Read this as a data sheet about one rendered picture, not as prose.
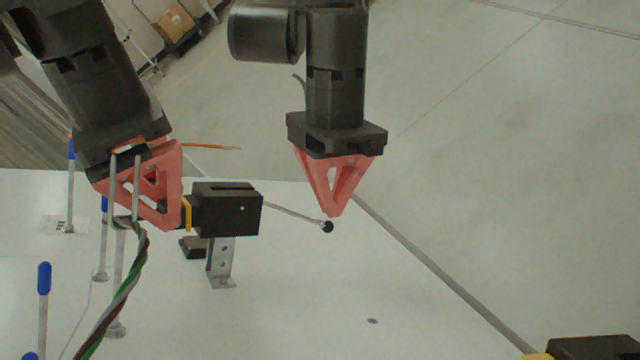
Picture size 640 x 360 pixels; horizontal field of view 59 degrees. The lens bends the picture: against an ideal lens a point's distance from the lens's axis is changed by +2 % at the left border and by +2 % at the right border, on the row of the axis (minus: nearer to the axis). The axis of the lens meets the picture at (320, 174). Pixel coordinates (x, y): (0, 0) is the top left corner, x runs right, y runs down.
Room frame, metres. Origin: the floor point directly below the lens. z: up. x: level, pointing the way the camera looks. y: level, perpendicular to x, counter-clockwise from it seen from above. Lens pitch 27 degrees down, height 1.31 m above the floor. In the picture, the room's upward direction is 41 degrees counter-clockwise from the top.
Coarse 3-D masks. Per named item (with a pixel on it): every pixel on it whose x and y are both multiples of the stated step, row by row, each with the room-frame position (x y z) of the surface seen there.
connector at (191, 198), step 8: (160, 200) 0.48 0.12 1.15; (192, 200) 0.48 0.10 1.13; (160, 208) 0.47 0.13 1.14; (184, 208) 0.46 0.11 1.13; (192, 208) 0.46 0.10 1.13; (200, 208) 0.46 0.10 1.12; (184, 216) 0.46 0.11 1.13; (192, 216) 0.46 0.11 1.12; (184, 224) 0.46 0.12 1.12; (192, 224) 0.46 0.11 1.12
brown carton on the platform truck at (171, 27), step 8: (168, 8) 8.18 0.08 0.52; (176, 8) 7.83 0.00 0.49; (160, 16) 8.16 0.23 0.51; (168, 16) 7.80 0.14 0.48; (176, 16) 7.81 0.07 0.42; (184, 16) 7.83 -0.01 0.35; (152, 24) 8.08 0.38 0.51; (160, 24) 7.77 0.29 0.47; (168, 24) 7.78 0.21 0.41; (176, 24) 7.79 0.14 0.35; (184, 24) 7.81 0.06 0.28; (192, 24) 7.84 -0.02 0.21; (160, 32) 8.09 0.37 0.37; (168, 32) 7.77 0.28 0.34; (176, 32) 7.78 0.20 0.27; (184, 32) 7.80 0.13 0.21; (168, 40) 8.07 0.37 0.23; (176, 40) 7.78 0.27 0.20
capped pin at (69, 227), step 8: (72, 152) 0.58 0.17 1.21; (72, 160) 0.58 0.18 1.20; (72, 168) 0.58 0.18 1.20; (72, 176) 0.58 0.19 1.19; (72, 184) 0.58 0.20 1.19; (72, 192) 0.58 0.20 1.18; (72, 200) 0.58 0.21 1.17; (72, 208) 0.58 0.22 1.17; (72, 216) 0.58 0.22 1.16; (72, 224) 0.58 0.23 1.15; (64, 232) 0.58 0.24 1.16; (72, 232) 0.58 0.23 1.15
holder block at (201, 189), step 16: (192, 192) 0.49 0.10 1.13; (208, 192) 0.47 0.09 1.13; (224, 192) 0.47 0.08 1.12; (240, 192) 0.47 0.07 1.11; (256, 192) 0.48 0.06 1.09; (208, 208) 0.46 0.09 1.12; (224, 208) 0.46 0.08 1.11; (256, 208) 0.46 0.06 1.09; (208, 224) 0.46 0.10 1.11; (224, 224) 0.46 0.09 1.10; (240, 224) 0.46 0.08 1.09; (256, 224) 0.46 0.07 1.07
